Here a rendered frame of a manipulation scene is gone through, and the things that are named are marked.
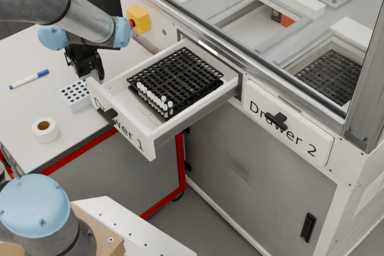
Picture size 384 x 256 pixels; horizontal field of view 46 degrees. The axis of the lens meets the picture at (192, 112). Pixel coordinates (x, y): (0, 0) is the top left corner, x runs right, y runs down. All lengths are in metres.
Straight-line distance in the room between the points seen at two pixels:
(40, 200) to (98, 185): 0.75
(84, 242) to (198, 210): 1.14
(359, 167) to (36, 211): 0.74
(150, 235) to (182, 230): 0.87
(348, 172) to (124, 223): 0.58
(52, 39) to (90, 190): 0.62
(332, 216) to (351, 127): 0.36
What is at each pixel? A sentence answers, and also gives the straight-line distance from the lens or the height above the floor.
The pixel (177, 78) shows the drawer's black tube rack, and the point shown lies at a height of 0.90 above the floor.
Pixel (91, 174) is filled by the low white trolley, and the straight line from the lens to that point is 1.56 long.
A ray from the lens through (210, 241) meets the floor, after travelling 2.02.
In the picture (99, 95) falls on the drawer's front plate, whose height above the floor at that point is 0.91.
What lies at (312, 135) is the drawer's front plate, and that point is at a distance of 1.19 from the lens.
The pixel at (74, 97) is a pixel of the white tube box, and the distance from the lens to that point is 1.47.
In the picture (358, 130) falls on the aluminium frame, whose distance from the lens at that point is 1.11.
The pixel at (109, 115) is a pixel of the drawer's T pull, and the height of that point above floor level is 0.91.
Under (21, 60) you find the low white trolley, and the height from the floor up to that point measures 0.76.
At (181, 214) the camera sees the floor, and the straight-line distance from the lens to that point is 2.09.
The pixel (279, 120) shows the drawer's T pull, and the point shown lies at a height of 0.91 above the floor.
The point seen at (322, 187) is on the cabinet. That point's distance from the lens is 1.35.
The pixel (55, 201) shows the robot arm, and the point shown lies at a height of 1.09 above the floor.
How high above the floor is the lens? 1.80
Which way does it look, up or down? 47 degrees down
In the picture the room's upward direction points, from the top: 2 degrees counter-clockwise
